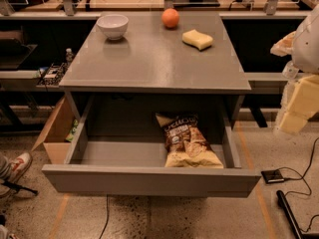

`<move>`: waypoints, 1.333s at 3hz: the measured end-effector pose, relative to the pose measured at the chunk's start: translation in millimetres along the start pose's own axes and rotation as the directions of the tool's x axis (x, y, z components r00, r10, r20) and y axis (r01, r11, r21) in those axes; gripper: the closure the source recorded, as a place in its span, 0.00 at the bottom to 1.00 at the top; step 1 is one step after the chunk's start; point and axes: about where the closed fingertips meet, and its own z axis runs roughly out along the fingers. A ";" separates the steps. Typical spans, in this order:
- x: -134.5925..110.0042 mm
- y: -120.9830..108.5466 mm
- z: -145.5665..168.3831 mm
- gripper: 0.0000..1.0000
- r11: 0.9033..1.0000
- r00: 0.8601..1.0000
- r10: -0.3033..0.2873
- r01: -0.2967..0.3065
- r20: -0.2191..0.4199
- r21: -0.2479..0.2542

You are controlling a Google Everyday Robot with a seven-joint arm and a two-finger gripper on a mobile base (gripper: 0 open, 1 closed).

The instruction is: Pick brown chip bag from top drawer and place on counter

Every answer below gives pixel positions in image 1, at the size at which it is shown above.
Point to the small plastic bottle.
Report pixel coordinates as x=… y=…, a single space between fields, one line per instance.
x=69 y=56

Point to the black tripod leg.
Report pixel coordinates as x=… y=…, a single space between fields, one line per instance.
x=18 y=187

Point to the small black device on floor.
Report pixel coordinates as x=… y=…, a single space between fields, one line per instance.
x=272 y=176

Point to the orange fruit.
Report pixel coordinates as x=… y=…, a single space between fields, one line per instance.
x=170 y=18

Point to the brown chip bag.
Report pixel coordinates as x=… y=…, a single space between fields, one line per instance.
x=185 y=144

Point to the grey counter cabinet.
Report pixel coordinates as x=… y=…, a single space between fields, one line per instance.
x=153 y=59

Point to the white red sneaker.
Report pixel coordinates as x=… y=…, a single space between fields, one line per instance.
x=12 y=169

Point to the white bowl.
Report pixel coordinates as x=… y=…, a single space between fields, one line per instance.
x=113 y=26

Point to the yellow sponge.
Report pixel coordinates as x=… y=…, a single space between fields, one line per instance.
x=197 y=39

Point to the clear sanitizer bottle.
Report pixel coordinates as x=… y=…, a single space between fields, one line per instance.
x=290 y=71

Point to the grey open drawer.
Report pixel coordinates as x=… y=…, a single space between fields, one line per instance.
x=119 y=149

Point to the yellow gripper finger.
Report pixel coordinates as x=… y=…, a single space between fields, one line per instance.
x=300 y=102

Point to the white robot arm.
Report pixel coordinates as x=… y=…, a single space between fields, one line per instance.
x=303 y=47

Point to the black pole on floor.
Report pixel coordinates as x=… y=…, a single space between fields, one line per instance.
x=283 y=203

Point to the cardboard box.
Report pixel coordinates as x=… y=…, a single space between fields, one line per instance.
x=53 y=136

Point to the green snack bag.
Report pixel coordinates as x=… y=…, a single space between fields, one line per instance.
x=72 y=131

